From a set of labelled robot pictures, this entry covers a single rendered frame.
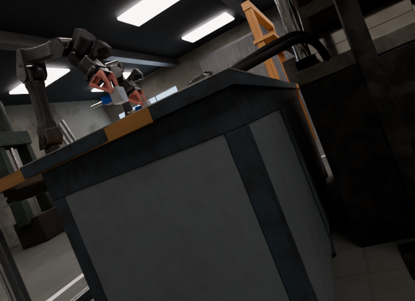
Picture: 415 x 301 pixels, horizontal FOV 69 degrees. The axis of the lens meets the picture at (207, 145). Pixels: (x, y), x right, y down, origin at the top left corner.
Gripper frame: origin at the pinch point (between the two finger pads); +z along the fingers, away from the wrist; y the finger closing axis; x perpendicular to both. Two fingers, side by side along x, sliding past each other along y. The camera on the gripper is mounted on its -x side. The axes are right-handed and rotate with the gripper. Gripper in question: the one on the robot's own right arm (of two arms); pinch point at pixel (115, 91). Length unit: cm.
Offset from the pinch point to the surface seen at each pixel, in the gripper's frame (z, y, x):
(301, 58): 41, 38, -53
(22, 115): -414, 549, 371
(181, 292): 59, -27, 22
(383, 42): 61, 29, -73
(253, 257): 65, -30, 0
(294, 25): 30, 37, -61
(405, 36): 65, 28, -79
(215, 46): -188, 766, -60
